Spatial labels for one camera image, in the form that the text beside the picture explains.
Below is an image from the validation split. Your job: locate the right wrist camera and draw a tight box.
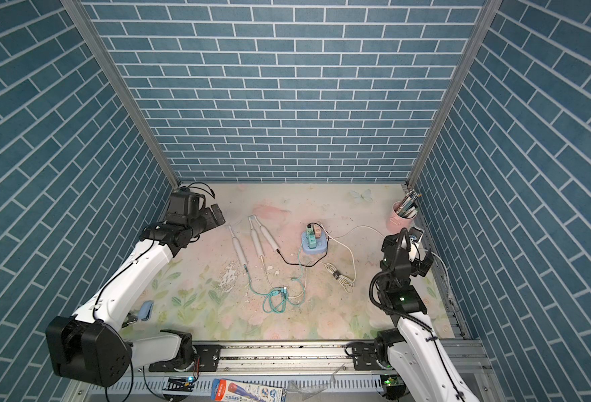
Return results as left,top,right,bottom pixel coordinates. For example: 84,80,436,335
408,226,425,261

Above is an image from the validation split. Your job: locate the white power strip cord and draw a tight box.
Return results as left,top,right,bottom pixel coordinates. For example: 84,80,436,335
324,224,450,297

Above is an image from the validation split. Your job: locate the teal charging cable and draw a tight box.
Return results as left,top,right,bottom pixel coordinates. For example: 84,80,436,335
244,263,307,315

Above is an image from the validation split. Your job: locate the red blue package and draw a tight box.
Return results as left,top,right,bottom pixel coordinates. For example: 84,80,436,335
211,379,286,402

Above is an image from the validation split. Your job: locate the black cable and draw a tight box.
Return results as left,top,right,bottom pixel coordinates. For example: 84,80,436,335
274,222,329,268

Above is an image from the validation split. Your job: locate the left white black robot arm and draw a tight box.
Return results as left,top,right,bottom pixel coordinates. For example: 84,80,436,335
46,204,226,388

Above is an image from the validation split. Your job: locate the pink pen holder cup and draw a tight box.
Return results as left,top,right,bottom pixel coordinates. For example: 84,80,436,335
386,201,418,234

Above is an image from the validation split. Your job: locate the teal small plug adapter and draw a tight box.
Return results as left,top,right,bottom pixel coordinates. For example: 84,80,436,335
305,231,319,252

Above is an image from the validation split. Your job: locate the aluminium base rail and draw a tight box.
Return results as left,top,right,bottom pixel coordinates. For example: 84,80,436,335
64,339,504,401

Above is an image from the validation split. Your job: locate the clear plastic bag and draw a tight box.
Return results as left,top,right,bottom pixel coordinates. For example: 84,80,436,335
285,364,347,400

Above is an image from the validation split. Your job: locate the blue power strip cube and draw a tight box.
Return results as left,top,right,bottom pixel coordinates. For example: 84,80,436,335
301,232,328,256

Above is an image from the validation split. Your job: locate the white electric toothbrush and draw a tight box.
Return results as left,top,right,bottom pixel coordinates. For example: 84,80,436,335
248,215,265,261
253,215,280,253
227,225,248,271

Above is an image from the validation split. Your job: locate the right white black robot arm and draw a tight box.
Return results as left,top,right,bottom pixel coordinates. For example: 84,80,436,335
368,227,479,401

